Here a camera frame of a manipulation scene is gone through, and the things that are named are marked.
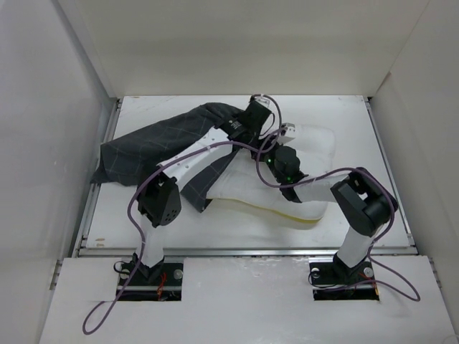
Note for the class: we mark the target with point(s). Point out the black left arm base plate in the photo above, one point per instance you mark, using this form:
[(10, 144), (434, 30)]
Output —
[(170, 273)]

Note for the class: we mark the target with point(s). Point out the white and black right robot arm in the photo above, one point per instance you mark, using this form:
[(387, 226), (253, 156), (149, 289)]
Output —
[(365, 204)]

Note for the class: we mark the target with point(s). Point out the aluminium front rail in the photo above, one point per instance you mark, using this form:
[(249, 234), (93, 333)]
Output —
[(229, 252)]

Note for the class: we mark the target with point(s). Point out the dark grey checked pillowcase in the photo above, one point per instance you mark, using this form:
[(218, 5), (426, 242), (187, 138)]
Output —
[(122, 159)]

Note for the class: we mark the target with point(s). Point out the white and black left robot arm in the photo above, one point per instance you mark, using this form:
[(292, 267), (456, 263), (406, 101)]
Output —
[(158, 194)]

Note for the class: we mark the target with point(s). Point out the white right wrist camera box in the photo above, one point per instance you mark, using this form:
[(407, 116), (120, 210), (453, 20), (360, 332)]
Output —
[(287, 133)]

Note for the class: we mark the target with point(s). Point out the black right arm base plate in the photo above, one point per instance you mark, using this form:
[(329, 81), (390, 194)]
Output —
[(329, 274)]

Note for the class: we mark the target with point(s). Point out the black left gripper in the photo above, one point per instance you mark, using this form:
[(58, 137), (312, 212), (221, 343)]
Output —
[(258, 133)]

